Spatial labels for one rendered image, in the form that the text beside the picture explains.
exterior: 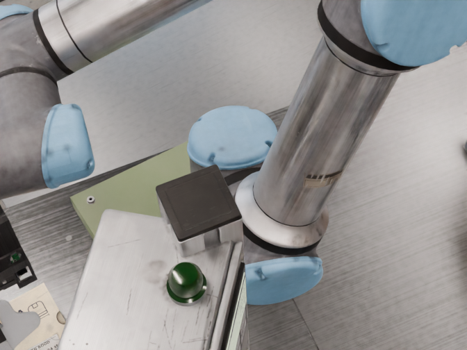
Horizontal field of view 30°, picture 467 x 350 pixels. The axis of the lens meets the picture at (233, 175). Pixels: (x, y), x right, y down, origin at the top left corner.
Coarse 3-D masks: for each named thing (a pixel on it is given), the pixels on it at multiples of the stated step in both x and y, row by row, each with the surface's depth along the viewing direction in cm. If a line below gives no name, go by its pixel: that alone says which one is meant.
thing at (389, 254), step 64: (448, 64) 148; (384, 128) 141; (448, 128) 141; (64, 192) 137; (384, 192) 135; (448, 192) 135; (64, 256) 131; (320, 256) 129; (384, 256) 129; (448, 256) 129; (256, 320) 124; (320, 320) 124; (384, 320) 124; (448, 320) 123
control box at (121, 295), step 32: (128, 224) 59; (160, 224) 59; (96, 256) 58; (128, 256) 58; (160, 256) 58; (192, 256) 58; (224, 256) 58; (96, 288) 57; (128, 288) 57; (160, 288) 56; (224, 288) 57; (96, 320) 55; (128, 320) 55; (160, 320) 55; (192, 320) 55; (224, 320) 56
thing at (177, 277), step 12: (180, 264) 55; (192, 264) 55; (168, 276) 55; (180, 276) 54; (192, 276) 54; (204, 276) 56; (168, 288) 56; (180, 288) 54; (192, 288) 54; (204, 288) 56; (180, 300) 55; (192, 300) 55
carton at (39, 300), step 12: (36, 288) 120; (12, 300) 119; (24, 300) 119; (36, 300) 119; (48, 300) 119; (48, 312) 118; (48, 324) 117; (60, 324) 117; (36, 336) 116; (48, 336) 116; (60, 336) 116; (24, 348) 115; (36, 348) 115; (48, 348) 115
